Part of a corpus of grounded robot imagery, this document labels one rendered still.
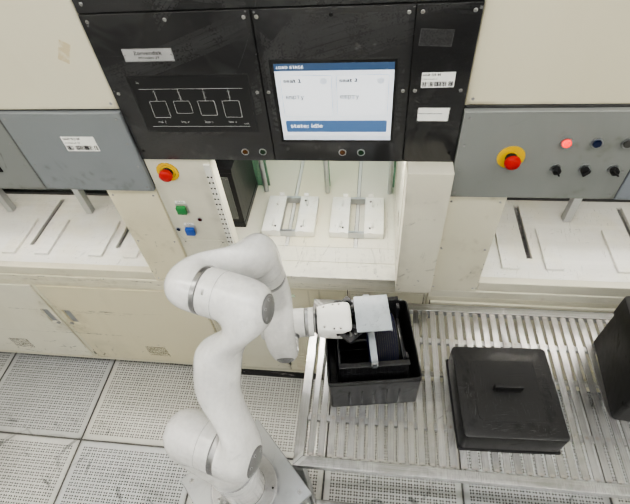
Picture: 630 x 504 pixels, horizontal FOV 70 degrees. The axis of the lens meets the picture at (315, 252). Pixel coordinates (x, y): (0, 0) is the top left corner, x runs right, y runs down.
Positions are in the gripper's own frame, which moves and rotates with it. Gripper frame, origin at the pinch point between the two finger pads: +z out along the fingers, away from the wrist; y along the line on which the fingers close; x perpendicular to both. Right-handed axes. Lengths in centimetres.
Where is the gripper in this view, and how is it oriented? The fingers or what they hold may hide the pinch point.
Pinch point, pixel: (368, 317)
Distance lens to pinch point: 132.8
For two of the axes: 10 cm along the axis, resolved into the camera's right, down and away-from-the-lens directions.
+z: 10.0, -0.8, -0.3
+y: 0.4, 7.5, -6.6
